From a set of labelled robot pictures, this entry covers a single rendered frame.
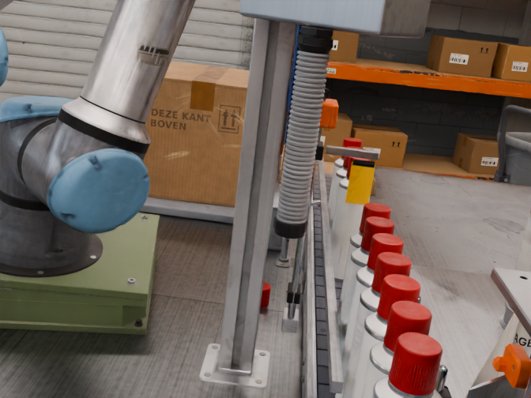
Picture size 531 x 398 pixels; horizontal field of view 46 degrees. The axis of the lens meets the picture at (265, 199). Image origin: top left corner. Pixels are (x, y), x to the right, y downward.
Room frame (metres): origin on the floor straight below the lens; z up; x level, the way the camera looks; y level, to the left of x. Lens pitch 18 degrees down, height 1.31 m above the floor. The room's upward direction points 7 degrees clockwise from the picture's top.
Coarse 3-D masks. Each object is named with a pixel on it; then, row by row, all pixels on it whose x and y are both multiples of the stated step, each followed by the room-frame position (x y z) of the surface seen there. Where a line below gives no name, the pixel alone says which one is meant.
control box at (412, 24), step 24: (240, 0) 0.68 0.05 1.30; (264, 0) 0.66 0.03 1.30; (288, 0) 0.64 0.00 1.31; (312, 0) 0.62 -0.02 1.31; (336, 0) 0.61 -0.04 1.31; (360, 0) 0.59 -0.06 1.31; (384, 0) 0.58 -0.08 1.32; (408, 0) 0.61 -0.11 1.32; (312, 24) 0.62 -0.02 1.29; (336, 24) 0.61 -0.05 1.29; (360, 24) 0.59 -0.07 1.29; (384, 24) 0.58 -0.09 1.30; (408, 24) 0.62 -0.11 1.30
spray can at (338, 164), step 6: (348, 138) 1.09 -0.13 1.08; (354, 138) 1.10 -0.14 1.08; (348, 144) 1.07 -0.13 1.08; (354, 144) 1.07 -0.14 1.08; (360, 144) 1.08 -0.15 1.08; (342, 156) 1.08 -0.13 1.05; (336, 162) 1.08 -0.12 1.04; (342, 162) 1.07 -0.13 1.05; (336, 168) 1.08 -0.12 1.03; (330, 192) 1.08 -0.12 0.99; (330, 198) 1.08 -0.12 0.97; (330, 204) 1.08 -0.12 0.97
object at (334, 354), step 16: (320, 160) 1.40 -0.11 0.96; (320, 176) 1.27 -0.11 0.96; (320, 192) 1.16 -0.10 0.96; (320, 208) 1.08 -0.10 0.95; (336, 304) 0.69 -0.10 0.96; (336, 320) 0.65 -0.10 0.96; (336, 336) 0.61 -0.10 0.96; (336, 352) 0.58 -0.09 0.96; (336, 368) 0.55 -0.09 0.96; (336, 384) 0.53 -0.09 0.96
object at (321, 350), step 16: (320, 224) 1.20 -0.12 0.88; (320, 240) 1.11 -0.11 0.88; (320, 256) 1.03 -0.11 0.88; (320, 272) 0.96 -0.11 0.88; (320, 288) 0.90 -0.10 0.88; (336, 288) 0.91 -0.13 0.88; (320, 304) 0.85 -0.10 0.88; (320, 320) 0.80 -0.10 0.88; (320, 336) 0.75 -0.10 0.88; (320, 352) 0.71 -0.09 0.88; (320, 368) 0.68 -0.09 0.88; (320, 384) 0.64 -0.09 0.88
